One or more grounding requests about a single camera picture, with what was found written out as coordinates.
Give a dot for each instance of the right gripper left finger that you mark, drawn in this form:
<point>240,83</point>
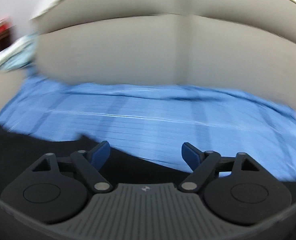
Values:
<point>54,189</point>

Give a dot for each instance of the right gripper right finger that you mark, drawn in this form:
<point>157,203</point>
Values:
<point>236,189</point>

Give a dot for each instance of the black pants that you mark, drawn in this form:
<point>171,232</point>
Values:
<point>19,151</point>

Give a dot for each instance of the blue plaid bed sheet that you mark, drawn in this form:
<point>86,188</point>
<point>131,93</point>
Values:
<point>152,122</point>

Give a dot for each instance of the white and teal clothes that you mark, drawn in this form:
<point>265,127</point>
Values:
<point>21,53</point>

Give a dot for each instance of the beige padded headboard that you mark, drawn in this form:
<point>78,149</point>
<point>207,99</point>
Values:
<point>242,44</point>

